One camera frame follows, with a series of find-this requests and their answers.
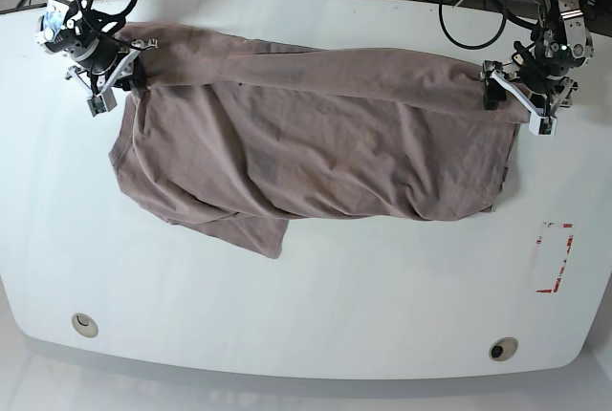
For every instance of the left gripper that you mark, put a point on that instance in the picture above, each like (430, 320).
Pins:
(537, 92)

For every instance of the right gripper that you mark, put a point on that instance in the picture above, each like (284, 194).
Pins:
(107, 67)

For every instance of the mauve t-shirt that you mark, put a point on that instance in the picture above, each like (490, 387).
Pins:
(235, 137)

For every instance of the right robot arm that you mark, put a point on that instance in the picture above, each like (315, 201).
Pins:
(72, 27)

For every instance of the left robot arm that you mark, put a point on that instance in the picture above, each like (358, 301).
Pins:
(560, 40)

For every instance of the red tape rectangle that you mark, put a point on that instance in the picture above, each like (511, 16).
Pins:
(552, 250)

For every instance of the left table grommet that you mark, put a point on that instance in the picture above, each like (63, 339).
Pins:
(85, 325)

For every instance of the table grommet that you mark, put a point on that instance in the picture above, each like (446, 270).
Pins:
(85, 325)
(503, 349)

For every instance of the right table grommet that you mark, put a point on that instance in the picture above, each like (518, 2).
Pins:
(503, 349)

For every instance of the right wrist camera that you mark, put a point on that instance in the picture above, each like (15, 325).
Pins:
(102, 103)

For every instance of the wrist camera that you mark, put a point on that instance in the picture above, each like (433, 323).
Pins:
(102, 103)
(542, 126)

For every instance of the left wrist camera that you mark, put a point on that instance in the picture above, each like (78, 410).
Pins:
(542, 126)

